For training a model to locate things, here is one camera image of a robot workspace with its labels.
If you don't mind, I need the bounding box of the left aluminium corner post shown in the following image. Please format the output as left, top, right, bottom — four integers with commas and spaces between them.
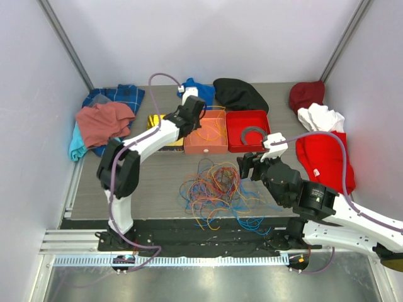
37, 0, 94, 91

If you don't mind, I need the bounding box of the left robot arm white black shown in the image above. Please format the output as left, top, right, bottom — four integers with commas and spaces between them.
96, 96, 206, 251

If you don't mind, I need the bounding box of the aluminium corner post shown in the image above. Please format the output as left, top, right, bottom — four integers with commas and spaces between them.
320, 0, 373, 83
37, 0, 94, 91

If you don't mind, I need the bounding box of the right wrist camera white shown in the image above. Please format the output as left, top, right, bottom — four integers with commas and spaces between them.
260, 132, 288, 162

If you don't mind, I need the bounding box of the grey coiled cable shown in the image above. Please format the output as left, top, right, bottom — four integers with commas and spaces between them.
241, 125, 268, 144

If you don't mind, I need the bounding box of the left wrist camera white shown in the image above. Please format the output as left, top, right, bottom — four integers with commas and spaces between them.
178, 85, 198, 106

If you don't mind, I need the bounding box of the salmon pink shirt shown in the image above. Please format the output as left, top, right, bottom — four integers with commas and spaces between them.
76, 102, 135, 149

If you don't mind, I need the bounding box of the dark red cloth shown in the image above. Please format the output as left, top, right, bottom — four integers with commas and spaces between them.
288, 81, 325, 115

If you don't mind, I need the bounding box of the bright red cloth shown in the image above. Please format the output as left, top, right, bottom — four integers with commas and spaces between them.
295, 135, 343, 193

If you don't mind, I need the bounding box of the black cloth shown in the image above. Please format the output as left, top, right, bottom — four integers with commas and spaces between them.
213, 78, 270, 114

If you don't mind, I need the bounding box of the white cloth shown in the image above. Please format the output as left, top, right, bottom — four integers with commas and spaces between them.
297, 103, 345, 133

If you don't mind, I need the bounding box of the right aluminium corner post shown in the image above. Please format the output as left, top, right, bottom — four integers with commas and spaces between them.
320, 0, 373, 83

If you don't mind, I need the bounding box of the white cable duct rail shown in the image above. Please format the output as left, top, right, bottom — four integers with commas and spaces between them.
54, 254, 289, 268

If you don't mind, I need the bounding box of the gold tin box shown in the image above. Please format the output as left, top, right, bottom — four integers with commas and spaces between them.
147, 115, 184, 152

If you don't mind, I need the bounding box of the coloured wires pile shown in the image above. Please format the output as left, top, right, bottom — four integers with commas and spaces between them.
176, 159, 273, 237

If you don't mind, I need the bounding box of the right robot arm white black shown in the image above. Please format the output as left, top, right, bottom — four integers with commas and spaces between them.
237, 153, 402, 272

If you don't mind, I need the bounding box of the cyan cloth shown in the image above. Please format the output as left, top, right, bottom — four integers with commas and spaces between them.
68, 122, 123, 162

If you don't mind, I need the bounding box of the blue plaid cloth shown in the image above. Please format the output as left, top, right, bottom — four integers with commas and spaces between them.
81, 83, 145, 157

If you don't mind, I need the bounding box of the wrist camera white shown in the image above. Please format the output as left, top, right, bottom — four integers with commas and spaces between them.
260, 132, 288, 162
178, 85, 198, 106

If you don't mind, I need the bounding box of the salmon pink box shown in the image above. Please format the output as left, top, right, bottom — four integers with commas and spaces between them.
184, 110, 228, 155

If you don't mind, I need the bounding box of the yellow wire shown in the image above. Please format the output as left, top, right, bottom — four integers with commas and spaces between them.
192, 116, 227, 143

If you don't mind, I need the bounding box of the red box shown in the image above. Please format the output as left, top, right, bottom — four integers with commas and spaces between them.
226, 110, 271, 153

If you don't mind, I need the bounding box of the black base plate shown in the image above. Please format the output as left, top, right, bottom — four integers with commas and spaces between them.
60, 218, 309, 258

